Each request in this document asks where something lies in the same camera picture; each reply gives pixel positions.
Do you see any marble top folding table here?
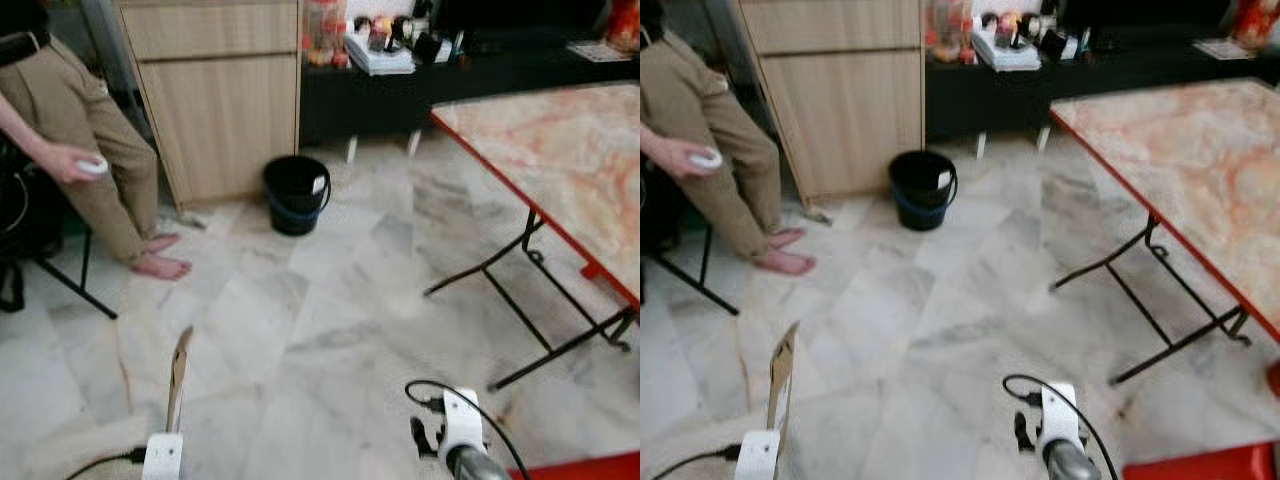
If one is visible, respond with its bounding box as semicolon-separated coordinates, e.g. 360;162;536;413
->
1047;77;1280;387
423;81;641;392

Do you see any red ornament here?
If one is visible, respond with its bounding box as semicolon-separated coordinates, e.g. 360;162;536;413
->
604;0;641;54
1231;0;1280;52

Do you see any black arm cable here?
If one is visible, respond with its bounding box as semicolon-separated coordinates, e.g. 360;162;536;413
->
1002;373;1122;480
64;447;149;480
404;379;532;480
658;444;742;480

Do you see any flat white box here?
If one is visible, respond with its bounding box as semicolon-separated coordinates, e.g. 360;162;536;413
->
971;28;1044;72
344;30;417;77

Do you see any clear snack jar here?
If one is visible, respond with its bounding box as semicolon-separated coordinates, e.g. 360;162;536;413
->
304;0;350;68
927;0;974;64

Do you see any light wooden cabinet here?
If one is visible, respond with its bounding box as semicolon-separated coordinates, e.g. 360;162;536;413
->
734;0;927;212
114;0;302;210

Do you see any red plastic stool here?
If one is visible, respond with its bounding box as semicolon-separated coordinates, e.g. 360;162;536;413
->
509;451;641;480
1121;441;1280;480

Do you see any person in khaki trousers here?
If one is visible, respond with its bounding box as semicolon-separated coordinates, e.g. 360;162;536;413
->
640;0;820;278
0;0;194;282

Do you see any long black low cabinet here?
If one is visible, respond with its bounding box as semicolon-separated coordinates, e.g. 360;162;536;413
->
924;36;1280;143
299;38;641;152

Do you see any printed paper sheet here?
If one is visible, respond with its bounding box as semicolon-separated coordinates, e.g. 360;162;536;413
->
1194;37;1257;62
567;39;634;64

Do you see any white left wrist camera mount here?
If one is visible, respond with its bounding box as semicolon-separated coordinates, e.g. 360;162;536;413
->
142;432;186;480
734;430;782;480

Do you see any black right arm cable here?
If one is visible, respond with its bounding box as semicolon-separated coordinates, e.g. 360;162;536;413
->
1002;373;1122;480
404;379;532;480

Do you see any brown cardboard box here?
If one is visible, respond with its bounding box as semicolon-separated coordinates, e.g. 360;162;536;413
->
766;320;802;434
164;325;195;437

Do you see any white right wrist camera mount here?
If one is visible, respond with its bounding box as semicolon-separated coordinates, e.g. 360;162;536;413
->
1037;381;1082;447
439;387;487;452

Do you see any black rubbish bin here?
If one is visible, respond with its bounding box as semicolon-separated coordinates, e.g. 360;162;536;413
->
261;154;334;238
887;149;960;234

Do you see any black metal chair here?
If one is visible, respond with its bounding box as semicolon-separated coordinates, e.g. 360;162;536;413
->
0;138;120;322
640;158;742;318

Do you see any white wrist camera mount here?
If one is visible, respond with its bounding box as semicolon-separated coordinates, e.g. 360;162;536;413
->
1037;381;1082;447
734;430;782;480
439;387;487;452
142;432;186;480

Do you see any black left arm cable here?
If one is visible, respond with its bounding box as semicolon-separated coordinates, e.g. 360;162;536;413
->
658;444;742;480
64;447;149;480

